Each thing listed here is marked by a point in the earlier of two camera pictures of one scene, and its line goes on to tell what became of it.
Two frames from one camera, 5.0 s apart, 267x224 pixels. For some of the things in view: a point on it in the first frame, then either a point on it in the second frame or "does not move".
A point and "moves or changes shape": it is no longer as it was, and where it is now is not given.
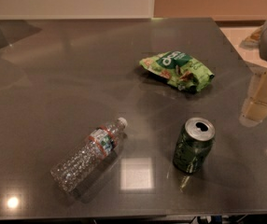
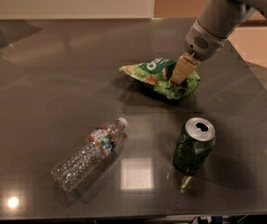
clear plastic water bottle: [78, 163] does not move
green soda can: [193, 145] does not move
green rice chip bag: [180, 67] moves or changes shape
